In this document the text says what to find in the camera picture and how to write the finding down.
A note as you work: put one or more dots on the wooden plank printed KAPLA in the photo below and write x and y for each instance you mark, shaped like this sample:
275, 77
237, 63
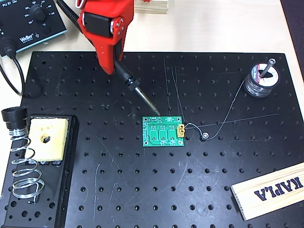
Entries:
273, 190

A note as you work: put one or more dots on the small round metal magnet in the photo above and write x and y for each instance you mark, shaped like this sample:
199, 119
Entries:
205, 135

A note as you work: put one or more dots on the teal Weller soldering station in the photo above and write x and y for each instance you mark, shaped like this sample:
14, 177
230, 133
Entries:
47, 14

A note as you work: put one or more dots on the black perforated breadboard plate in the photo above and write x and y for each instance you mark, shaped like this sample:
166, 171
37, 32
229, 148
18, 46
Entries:
166, 178

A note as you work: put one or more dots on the green circuit board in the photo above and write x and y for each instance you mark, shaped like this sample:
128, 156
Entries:
162, 135

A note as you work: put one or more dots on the stacked wooden planks base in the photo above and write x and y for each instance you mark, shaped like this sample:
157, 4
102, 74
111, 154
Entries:
152, 8

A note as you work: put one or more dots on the black soldering iron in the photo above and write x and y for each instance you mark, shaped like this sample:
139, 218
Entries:
133, 83

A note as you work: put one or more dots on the yellow cleaning sponge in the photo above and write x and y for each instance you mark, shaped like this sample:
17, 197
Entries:
57, 142

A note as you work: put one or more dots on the yellow power connector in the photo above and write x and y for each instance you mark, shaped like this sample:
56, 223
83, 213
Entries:
181, 130

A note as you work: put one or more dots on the red gripper with motor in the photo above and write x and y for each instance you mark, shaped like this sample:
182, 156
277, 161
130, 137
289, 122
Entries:
98, 25

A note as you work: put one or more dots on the metal spring iron holder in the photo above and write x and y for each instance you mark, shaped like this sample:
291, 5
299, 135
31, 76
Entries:
14, 115

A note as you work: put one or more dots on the black soldering stand base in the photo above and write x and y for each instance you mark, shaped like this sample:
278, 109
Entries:
47, 202

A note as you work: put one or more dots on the metal spool post screw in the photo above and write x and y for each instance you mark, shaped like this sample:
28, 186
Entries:
268, 67

